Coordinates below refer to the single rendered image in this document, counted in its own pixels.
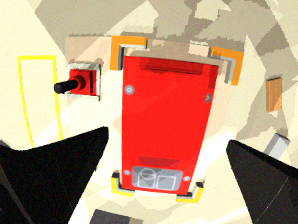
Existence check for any yellow rectangular frame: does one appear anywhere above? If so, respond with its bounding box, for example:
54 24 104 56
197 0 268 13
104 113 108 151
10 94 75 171
17 55 64 148

